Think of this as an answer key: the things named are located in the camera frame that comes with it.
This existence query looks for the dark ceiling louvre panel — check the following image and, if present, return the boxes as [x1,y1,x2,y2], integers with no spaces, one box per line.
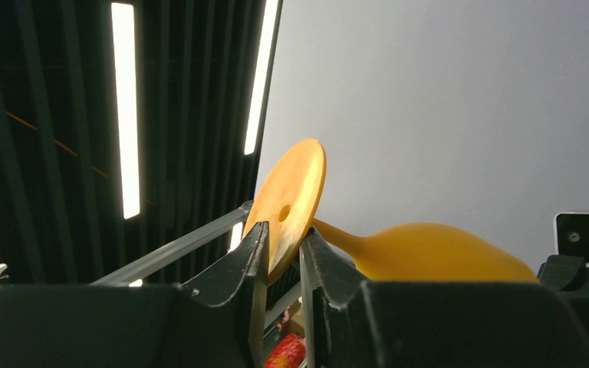
[0,1,266,284]

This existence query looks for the ceiling light strip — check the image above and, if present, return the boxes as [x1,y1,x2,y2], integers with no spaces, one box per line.
[110,2,140,219]
[244,0,279,155]

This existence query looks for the yellow plastic wine glass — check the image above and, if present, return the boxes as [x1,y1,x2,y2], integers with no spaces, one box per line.
[243,138,538,284]

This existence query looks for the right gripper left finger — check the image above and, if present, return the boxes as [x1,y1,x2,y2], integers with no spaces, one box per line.
[0,222,269,367]

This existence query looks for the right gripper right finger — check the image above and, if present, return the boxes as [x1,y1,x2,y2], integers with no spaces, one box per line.
[300,230,589,367]

